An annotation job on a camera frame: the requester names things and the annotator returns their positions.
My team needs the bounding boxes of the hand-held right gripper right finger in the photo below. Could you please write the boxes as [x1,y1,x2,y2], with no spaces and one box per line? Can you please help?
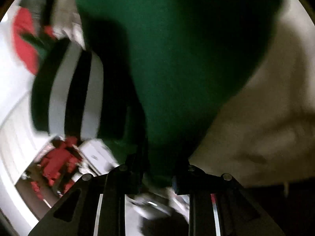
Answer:
[172,165,286,236]

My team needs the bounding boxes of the green and white varsity jacket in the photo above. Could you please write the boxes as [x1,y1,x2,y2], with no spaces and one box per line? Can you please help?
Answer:
[31,0,315,195]

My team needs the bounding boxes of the red hanging clothes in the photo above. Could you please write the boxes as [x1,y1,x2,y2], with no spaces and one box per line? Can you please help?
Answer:
[31,136,82,200]

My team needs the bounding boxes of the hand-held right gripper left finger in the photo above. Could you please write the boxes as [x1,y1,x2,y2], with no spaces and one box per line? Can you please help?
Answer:
[28,163,146,236]

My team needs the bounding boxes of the white wardrobe drawer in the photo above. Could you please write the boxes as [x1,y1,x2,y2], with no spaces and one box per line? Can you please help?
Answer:
[79,139,120,175]

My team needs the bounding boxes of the red duvet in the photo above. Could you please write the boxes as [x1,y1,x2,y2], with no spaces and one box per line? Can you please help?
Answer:
[12,7,57,76]

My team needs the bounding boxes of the white wardrobe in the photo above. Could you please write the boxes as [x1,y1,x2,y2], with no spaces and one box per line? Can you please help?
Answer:
[0,21,120,228]

